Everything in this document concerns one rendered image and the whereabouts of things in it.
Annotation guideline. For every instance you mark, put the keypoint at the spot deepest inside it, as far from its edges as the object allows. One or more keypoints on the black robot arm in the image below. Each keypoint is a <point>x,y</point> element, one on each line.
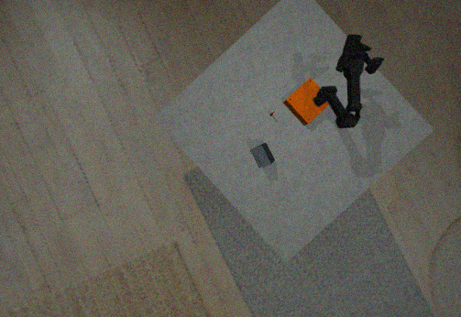
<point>352,69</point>

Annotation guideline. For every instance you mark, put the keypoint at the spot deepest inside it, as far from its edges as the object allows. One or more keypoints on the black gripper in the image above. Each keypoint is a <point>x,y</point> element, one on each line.
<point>372,65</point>

